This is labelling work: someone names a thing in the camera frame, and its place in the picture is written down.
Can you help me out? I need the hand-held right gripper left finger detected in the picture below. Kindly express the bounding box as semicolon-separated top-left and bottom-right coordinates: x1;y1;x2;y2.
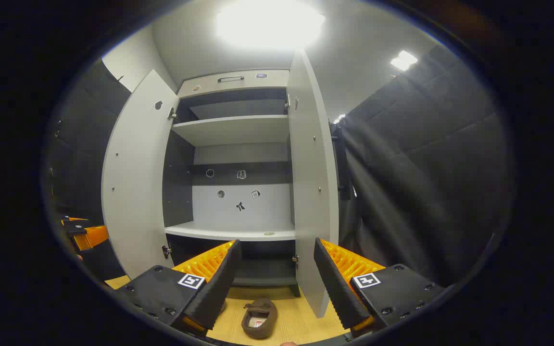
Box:
113;239;242;337

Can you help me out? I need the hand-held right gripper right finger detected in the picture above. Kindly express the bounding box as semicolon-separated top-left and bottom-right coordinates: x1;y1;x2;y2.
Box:
313;238;446;338

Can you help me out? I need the brown fuzzy shoe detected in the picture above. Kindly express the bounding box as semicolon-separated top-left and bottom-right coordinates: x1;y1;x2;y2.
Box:
241;298;278;339

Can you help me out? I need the grey shoe cabinet door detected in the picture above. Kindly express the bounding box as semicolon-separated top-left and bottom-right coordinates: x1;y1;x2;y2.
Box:
101;70;180;280
287;48;340;319

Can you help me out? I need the grey shoe cabinet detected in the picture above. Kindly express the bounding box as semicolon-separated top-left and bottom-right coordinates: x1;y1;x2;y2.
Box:
163;69;302;297

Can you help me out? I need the small ceiling light panel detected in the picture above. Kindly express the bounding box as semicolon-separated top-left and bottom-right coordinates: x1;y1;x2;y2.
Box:
391;50;418;72

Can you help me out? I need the large ceiling light panel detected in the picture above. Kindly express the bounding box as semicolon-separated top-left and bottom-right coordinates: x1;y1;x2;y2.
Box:
217;0;326;49

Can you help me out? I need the black door handle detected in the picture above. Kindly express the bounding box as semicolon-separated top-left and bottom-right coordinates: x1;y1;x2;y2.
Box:
330;120;353;200

